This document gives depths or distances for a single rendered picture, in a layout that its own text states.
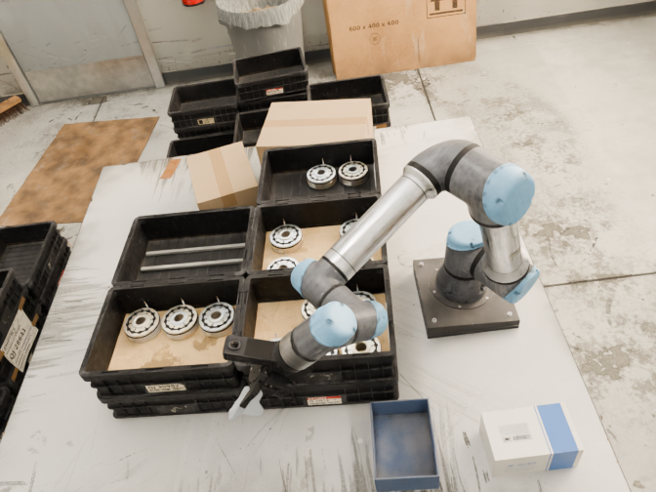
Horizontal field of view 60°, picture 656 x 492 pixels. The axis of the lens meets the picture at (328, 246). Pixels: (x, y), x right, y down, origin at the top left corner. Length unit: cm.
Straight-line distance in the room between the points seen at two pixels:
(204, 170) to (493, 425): 133
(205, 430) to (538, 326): 97
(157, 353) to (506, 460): 94
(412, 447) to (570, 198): 203
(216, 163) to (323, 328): 128
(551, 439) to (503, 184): 62
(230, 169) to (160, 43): 261
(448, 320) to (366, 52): 291
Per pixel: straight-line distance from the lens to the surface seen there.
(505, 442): 145
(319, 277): 116
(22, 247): 303
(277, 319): 162
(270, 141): 215
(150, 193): 243
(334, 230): 183
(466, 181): 119
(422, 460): 151
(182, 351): 164
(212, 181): 210
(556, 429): 148
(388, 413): 156
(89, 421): 180
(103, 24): 465
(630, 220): 319
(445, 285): 169
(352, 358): 139
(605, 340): 266
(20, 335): 258
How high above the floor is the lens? 208
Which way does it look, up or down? 45 degrees down
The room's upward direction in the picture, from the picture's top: 10 degrees counter-clockwise
